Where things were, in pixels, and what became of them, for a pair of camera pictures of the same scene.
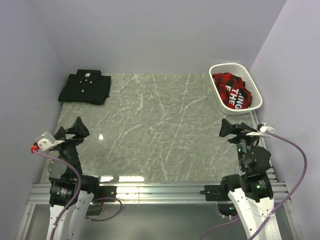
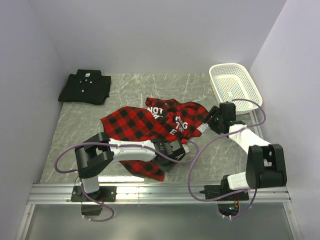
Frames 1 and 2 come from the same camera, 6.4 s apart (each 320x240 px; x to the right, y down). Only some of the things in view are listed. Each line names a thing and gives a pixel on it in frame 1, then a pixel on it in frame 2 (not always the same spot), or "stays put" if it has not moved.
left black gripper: [79, 129] → [164, 167]
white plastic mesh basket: [239, 71] stays put
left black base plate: [108, 192] stays put
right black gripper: [241, 129] → [213, 112]
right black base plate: [213, 193] stays put
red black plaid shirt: [233, 93] → [160, 119]
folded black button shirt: [87, 86] stays put
